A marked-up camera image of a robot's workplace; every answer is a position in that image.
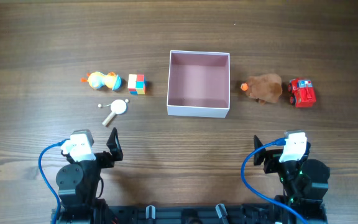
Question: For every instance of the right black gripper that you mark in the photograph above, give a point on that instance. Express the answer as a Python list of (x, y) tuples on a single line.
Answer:
[(269, 160)]

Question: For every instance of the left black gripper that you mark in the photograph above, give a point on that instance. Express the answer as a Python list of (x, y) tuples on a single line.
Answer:
[(107, 161)]

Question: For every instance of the brown plush toy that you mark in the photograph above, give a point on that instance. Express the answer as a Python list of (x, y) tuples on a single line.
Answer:
[(266, 88)]

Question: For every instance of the red toy fire truck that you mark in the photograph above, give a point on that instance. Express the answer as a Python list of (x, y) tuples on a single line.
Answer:
[(302, 93)]

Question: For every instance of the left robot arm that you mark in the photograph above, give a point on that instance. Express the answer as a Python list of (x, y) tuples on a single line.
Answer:
[(78, 181)]

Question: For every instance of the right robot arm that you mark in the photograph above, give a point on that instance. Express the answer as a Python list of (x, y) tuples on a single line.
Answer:
[(304, 180)]

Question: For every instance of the white pig rattle drum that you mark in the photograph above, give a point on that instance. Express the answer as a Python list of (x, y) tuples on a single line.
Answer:
[(117, 107)]

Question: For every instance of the multicolour puzzle cube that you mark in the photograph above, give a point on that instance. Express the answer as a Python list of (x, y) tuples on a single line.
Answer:
[(136, 84)]

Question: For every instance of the orange blue duck toy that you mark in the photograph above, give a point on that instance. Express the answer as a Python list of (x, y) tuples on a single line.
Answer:
[(97, 80)]

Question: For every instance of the pink open cardboard box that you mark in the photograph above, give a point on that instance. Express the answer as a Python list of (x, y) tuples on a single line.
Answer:
[(199, 84)]

